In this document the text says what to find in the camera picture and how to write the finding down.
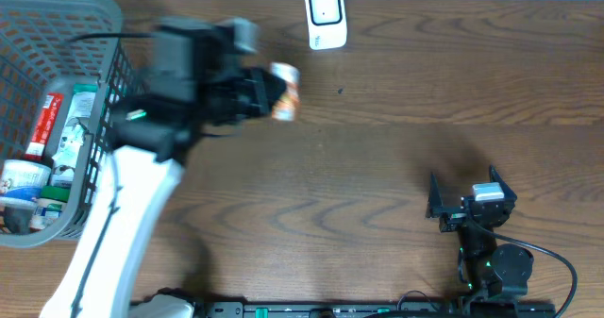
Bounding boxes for white barcode scanner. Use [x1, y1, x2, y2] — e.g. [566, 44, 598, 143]
[305, 0, 347, 51]

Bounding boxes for green lid jar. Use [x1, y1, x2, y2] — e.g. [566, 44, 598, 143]
[29, 186, 70, 232]

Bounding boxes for green white wipes pack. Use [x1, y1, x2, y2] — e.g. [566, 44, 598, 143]
[50, 84, 97, 189]

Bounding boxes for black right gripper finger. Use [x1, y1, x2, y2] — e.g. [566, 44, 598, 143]
[426, 173, 463, 219]
[489, 165, 517, 202]

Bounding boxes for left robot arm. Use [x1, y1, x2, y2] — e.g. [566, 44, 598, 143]
[42, 17, 286, 317]

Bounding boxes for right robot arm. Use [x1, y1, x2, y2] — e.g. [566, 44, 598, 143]
[426, 167, 534, 309]

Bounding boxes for grey plastic shopping basket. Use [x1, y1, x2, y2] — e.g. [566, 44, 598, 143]
[1, 0, 144, 248]

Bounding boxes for white round tub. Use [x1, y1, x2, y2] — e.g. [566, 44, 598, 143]
[1, 159, 51, 209]

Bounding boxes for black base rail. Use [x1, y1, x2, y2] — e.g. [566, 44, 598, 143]
[131, 300, 557, 318]

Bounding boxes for red snack package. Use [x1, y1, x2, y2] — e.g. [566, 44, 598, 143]
[25, 92, 64, 161]

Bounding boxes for orange Kleenex tissue pack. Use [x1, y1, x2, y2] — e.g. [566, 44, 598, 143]
[271, 62, 300, 122]

